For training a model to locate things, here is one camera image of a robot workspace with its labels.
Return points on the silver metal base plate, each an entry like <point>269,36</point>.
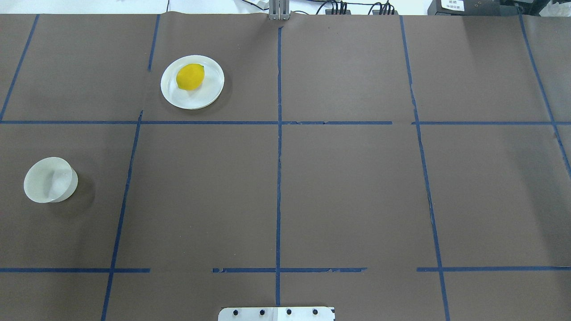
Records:
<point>301,313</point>

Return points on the black power strip left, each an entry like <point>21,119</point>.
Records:
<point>338,9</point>

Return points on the black box with label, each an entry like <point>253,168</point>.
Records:
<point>471,8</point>

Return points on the brown paper table mat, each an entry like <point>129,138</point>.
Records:
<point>399,168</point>

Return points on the yellow lemon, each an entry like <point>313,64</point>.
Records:
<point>190,77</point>

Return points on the white round plate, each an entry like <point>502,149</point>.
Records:
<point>205,94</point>

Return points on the grey metal camera post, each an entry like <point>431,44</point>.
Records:
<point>279,10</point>

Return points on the white bowl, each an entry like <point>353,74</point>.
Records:
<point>50,180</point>

